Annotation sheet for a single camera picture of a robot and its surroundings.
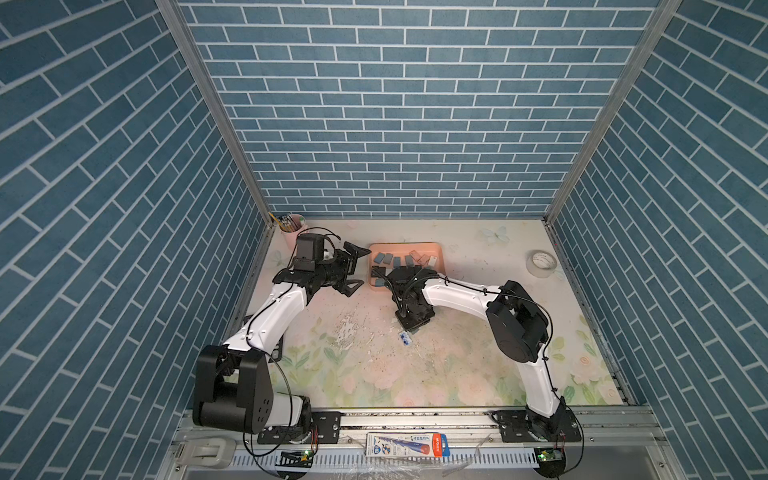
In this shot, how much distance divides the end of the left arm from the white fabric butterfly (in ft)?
1.94

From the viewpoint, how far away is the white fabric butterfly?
3.87 feet

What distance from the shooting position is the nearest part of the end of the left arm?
62cm

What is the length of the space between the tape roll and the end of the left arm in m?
0.63

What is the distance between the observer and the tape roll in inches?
42.0

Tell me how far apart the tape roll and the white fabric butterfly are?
13 centimetres
